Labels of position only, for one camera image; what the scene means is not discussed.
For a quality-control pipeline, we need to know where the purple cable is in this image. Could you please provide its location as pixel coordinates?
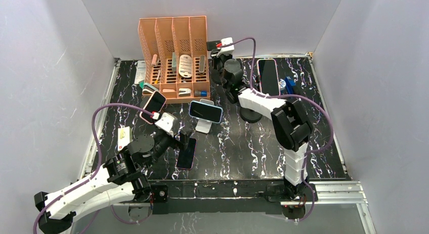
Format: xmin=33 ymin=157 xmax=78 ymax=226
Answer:
xmin=221 ymin=36 xmax=335 ymax=222
xmin=32 ymin=103 xmax=158 ymax=234

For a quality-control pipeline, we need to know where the pink eraser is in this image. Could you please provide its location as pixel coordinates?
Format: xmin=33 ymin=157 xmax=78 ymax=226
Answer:
xmin=151 ymin=54 xmax=158 ymax=67

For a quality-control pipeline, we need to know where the white stapler in organizer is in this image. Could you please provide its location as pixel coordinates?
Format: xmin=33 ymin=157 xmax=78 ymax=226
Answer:
xmin=178 ymin=88 xmax=192 ymax=97

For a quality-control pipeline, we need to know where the pink-cased tall smartphone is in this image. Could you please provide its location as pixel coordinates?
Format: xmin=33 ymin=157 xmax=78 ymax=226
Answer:
xmin=257 ymin=59 xmax=280 ymax=96

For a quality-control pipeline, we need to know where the pink-cased left smartphone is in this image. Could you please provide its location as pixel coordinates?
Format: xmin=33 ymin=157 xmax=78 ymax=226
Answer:
xmin=140 ymin=91 xmax=166 ymax=124

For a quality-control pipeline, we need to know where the green white small box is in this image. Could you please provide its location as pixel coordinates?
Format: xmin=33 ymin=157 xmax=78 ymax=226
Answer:
xmin=171 ymin=52 xmax=177 ymax=73

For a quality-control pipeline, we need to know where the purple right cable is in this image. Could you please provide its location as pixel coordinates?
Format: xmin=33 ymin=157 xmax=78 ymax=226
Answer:
xmin=221 ymin=36 xmax=335 ymax=222

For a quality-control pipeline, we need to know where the white oval label tag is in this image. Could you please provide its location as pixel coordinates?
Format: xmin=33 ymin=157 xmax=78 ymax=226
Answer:
xmin=178 ymin=55 xmax=193 ymax=78

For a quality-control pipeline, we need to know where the blue-edged smartphone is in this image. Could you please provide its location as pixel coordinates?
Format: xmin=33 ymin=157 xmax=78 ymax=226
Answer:
xmin=189 ymin=101 xmax=223 ymax=123

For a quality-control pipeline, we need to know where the small yellow white box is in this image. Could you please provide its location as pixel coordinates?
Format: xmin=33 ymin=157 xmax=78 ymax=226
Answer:
xmin=117 ymin=126 xmax=132 ymax=151

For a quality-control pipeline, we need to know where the black tall phone stand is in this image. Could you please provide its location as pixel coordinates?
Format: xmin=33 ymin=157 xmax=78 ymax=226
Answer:
xmin=239 ymin=75 xmax=266 ymax=124

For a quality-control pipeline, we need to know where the black round-base phone stand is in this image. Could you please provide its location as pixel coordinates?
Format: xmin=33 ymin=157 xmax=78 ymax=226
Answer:
xmin=210 ymin=67 xmax=223 ymax=85

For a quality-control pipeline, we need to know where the orange plastic file organizer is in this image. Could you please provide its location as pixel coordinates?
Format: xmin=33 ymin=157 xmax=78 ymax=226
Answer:
xmin=138 ymin=16 xmax=210 ymax=104

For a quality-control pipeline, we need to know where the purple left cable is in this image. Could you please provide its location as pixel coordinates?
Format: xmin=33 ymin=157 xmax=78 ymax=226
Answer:
xmin=32 ymin=103 xmax=158 ymax=234

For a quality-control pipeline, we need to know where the white paper packet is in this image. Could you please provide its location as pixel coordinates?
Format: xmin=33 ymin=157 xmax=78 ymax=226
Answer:
xmin=134 ymin=60 xmax=146 ymax=84

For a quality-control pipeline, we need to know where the small white blue bottle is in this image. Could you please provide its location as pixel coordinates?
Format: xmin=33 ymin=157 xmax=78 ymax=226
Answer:
xmin=279 ymin=79 xmax=286 ymax=94

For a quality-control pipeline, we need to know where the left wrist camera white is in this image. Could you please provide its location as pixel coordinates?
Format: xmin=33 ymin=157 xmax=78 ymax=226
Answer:
xmin=155 ymin=113 xmax=180 ymax=137

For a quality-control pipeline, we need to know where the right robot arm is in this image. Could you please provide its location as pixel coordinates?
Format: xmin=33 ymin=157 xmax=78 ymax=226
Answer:
xmin=210 ymin=55 xmax=313 ymax=201

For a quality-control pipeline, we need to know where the magenta-edged black smartphone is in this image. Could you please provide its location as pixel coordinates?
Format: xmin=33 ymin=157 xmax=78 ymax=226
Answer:
xmin=176 ymin=138 xmax=197 ymax=170

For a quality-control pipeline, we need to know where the grey bottle blue cap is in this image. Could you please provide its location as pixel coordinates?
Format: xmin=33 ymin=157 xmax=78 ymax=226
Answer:
xmin=194 ymin=90 xmax=208 ymax=97

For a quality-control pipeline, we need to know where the white folding phone stand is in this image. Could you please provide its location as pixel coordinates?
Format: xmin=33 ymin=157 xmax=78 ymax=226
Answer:
xmin=195 ymin=99 xmax=214 ymax=134

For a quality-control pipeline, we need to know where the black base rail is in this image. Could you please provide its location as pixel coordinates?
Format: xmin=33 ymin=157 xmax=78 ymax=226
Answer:
xmin=114 ymin=179 xmax=336 ymax=223

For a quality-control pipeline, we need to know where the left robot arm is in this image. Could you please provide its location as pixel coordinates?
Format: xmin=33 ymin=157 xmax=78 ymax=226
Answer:
xmin=33 ymin=129 xmax=192 ymax=233

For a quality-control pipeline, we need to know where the beige long stapler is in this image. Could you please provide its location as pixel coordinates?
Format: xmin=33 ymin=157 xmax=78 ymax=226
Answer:
xmin=198 ymin=55 xmax=205 ymax=73

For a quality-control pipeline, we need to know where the blue stapler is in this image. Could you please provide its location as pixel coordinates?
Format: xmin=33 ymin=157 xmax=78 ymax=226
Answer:
xmin=285 ymin=76 xmax=296 ymax=95

